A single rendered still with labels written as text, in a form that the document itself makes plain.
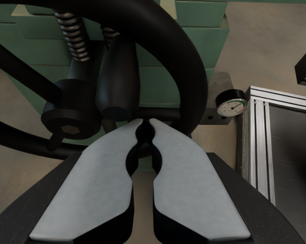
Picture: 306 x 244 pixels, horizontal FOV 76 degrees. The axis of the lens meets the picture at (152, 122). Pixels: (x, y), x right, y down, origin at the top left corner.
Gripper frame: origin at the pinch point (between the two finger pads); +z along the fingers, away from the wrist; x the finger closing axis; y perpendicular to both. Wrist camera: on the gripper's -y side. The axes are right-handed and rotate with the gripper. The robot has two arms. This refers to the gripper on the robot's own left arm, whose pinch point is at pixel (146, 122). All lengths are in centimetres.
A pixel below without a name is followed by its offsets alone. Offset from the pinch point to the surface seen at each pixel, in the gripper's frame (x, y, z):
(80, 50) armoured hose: -7.6, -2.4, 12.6
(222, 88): 18.5, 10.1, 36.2
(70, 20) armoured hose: -7.7, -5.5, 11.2
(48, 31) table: -11.4, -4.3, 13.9
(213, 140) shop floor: 36, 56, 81
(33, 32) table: -13.2, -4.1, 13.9
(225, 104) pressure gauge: 15.8, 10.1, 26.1
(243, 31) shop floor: 79, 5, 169
